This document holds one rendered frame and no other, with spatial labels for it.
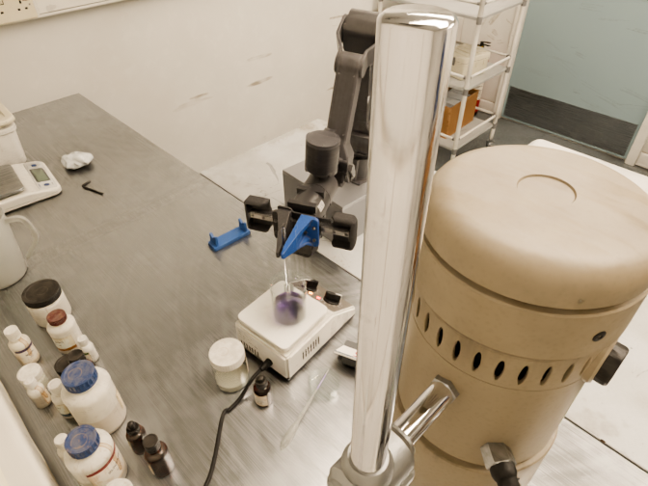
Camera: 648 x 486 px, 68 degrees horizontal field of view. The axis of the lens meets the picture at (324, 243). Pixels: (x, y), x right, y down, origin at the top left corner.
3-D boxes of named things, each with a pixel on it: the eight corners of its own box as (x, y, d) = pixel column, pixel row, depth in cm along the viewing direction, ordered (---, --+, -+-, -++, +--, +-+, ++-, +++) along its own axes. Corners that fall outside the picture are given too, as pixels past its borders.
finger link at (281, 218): (294, 212, 74) (296, 242, 78) (272, 208, 75) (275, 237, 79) (277, 240, 69) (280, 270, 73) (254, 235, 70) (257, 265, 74)
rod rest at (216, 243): (243, 227, 118) (241, 215, 115) (251, 233, 116) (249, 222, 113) (207, 245, 113) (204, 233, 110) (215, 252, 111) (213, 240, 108)
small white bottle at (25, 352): (16, 363, 88) (-6, 333, 82) (32, 349, 90) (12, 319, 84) (29, 369, 87) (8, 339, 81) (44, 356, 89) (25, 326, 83)
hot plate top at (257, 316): (282, 282, 92) (281, 278, 91) (330, 311, 86) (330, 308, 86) (235, 319, 85) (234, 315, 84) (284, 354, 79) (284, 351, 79)
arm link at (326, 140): (315, 167, 92) (319, 110, 84) (356, 177, 90) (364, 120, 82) (293, 200, 84) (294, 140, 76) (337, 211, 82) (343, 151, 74)
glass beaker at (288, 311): (264, 316, 85) (259, 283, 79) (291, 297, 88) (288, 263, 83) (291, 338, 81) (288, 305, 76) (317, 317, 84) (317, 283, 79)
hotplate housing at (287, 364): (307, 286, 102) (306, 258, 97) (356, 316, 96) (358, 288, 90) (229, 353, 89) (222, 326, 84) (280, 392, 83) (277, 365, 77)
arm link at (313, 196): (367, 192, 78) (365, 222, 82) (262, 174, 82) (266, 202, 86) (354, 222, 72) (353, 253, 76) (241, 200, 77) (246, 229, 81)
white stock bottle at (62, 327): (71, 332, 93) (55, 302, 87) (91, 338, 92) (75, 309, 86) (53, 351, 90) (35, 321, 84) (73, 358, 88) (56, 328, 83)
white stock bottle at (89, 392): (114, 442, 76) (87, 396, 68) (72, 435, 77) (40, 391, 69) (134, 401, 82) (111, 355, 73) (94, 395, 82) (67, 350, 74)
